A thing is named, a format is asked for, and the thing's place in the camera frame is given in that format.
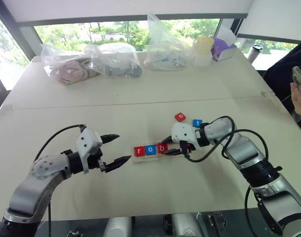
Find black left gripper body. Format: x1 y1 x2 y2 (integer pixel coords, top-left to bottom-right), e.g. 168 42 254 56
86 147 107 173

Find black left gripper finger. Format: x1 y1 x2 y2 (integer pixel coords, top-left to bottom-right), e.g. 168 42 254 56
104 155 132 173
100 133 120 145

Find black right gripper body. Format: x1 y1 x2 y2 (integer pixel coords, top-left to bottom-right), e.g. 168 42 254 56
178 140 195 158

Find smartphone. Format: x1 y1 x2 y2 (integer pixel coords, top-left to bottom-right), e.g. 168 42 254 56
292 66 301 97

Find red letter b block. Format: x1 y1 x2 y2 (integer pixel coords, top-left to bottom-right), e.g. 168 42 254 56
156 143 169 154

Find wooden letter tray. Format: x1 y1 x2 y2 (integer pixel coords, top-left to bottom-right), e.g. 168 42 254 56
130 142 188 164

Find blue letter o block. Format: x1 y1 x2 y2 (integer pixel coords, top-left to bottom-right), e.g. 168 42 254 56
144 145 156 157

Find red letter r block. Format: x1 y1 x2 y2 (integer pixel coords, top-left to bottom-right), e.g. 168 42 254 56
133 146 145 158

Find silver rounded robot body part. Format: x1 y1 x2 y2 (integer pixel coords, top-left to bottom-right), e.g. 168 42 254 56
170 213 203 237
103 216 133 237

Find plastic bag with grey items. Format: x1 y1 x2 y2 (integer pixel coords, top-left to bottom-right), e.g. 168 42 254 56
84 42 143 80

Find plastic bag with pink cloth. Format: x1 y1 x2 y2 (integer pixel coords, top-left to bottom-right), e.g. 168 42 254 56
40 43 102 86

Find tall clear plastic bag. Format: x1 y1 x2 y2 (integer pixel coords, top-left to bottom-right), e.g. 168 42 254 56
143 13 193 72

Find yellow cup in white container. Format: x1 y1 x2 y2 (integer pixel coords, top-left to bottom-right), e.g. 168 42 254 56
191 36 215 68

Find purple and white box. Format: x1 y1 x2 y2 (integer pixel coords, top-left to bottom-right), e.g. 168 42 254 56
210 24 238 62

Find person in dark clothing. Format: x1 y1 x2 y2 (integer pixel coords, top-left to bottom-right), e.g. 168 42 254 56
262 36 301 139

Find silver tumbler with black lid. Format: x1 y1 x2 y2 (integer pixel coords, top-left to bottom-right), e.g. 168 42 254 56
247 44 264 64

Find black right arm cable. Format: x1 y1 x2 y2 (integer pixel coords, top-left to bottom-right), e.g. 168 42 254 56
181 115 269 163
244 185 264 237

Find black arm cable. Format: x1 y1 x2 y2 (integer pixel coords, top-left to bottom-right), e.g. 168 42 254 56
181 115 269 163
244 185 264 237
33 124 87 161
47 200 53 237

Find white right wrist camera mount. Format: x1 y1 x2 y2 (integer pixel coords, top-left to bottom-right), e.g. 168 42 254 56
171 122 203 152

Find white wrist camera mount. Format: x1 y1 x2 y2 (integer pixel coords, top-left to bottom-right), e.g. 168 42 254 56
171 122 203 152
75 128 103 175

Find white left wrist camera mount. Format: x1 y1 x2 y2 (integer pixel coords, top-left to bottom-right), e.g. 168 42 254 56
75 128 103 175

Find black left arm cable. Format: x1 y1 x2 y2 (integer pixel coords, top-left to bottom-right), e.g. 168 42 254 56
47 200 53 237
33 124 87 161

